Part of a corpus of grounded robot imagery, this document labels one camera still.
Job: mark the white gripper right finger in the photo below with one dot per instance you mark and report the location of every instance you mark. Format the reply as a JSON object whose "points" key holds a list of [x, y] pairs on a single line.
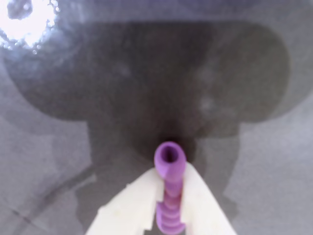
{"points": [[205, 208]]}

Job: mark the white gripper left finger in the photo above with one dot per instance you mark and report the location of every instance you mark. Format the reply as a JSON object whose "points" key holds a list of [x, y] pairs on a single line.
{"points": [[127, 210]]}

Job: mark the purple pen grip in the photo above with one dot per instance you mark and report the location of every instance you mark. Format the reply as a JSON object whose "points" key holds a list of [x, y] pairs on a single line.
{"points": [[170, 161]]}

